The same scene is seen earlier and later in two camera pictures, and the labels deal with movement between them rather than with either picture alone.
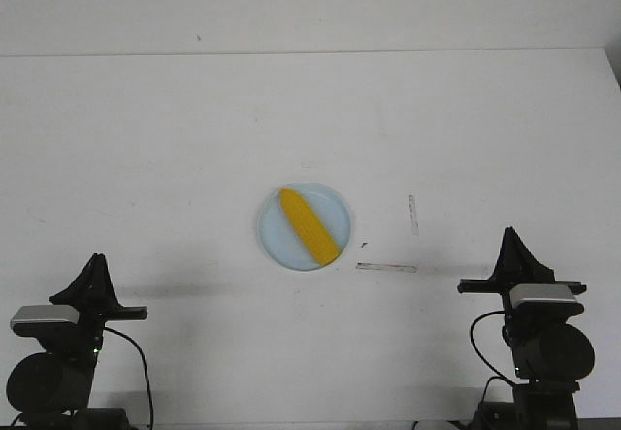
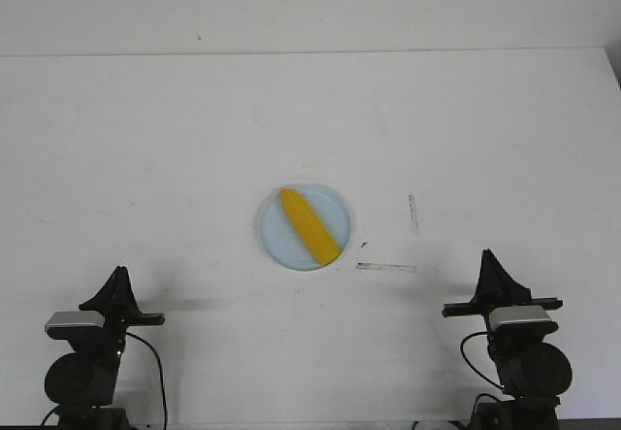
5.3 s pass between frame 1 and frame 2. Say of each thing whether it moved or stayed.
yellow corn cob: stayed
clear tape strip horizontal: stayed
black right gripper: moved
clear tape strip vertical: stayed
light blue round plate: stayed
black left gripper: moved
